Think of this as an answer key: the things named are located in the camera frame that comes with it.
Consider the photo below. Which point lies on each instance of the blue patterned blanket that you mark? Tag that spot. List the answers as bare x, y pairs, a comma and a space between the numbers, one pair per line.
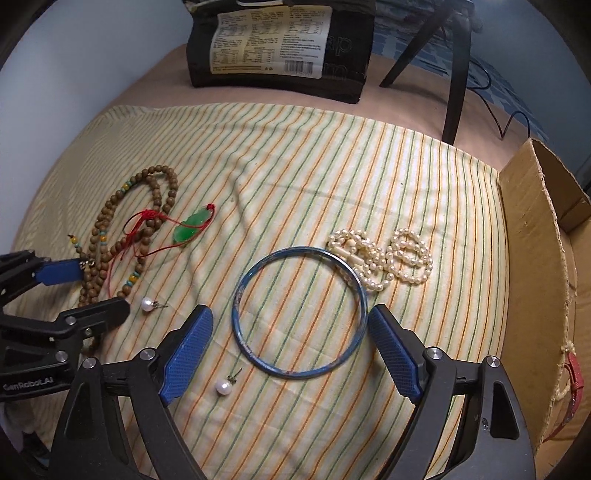
503, 94

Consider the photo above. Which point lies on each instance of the pink bed sheet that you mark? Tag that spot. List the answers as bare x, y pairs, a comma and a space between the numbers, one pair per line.
161, 87

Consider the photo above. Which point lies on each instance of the black bag with white label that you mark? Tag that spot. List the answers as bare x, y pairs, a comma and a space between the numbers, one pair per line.
351, 60

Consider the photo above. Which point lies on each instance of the blue bangle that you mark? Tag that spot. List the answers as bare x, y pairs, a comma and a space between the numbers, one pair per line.
304, 374

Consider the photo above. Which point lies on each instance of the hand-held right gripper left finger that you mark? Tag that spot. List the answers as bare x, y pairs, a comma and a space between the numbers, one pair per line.
184, 357

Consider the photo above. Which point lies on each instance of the striped cream cloth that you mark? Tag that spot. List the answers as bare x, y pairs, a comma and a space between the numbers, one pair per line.
300, 184

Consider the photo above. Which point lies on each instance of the black tripod legs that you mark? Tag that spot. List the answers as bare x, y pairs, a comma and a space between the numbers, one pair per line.
455, 92

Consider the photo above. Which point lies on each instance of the white pearl stud earring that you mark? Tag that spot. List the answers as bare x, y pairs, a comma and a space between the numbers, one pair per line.
147, 304
223, 386

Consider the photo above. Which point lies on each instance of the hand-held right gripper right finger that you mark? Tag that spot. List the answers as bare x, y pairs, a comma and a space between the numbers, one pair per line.
397, 357

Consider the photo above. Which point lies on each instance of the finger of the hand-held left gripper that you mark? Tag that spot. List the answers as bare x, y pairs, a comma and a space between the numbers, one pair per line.
99, 313
60, 272

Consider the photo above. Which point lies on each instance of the cardboard box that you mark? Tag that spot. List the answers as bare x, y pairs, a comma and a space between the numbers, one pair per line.
531, 230

